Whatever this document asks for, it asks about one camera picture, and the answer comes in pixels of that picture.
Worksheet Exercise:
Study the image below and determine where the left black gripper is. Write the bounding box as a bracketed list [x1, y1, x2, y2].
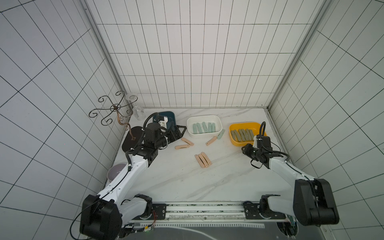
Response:
[155, 124, 187, 148]

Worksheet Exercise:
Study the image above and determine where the mint knife pair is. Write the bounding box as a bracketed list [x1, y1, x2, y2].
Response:
[193, 124, 198, 134]

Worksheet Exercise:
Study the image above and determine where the dark teal storage box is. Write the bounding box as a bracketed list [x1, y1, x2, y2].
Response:
[153, 111, 177, 130]

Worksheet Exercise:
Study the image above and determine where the mint knife vertical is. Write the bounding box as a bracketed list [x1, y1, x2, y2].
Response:
[196, 123, 203, 134]

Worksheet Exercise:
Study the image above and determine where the white storage box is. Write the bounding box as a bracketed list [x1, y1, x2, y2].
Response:
[187, 115, 223, 138]

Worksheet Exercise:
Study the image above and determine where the olive knife pair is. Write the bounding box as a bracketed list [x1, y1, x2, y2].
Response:
[246, 129, 253, 141]

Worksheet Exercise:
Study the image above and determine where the yellow storage box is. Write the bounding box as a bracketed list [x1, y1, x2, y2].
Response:
[229, 122, 267, 147]

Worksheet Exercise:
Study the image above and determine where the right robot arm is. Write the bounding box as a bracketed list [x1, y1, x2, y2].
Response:
[242, 144, 340, 226]

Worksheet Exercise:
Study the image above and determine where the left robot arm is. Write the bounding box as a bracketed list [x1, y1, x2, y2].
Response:
[79, 122, 187, 240]

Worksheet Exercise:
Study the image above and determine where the pink knife lower left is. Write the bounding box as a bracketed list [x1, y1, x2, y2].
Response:
[175, 144, 190, 150]

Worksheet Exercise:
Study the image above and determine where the pink knife upper left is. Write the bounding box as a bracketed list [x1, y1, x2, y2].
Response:
[181, 138, 195, 146]

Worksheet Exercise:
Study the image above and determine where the clear wine glass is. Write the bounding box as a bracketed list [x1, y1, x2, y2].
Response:
[126, 93, 146, 121]

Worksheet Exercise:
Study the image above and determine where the metal scroll glass rack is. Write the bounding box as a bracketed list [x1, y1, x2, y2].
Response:
[88, 91, 138, 131]

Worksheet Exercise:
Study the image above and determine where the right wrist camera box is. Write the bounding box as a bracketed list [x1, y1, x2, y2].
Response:
[256, 135, 273, 150]

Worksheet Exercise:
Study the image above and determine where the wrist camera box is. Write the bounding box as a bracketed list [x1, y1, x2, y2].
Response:
[158, 116, 168, 129]
[256, 135, 273, 150]

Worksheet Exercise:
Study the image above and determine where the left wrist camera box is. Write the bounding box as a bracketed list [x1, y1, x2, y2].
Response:
[158, 116, 168, 129]

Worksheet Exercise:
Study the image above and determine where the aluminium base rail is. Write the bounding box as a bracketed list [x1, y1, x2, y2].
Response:
[119, 201, 326, 224]

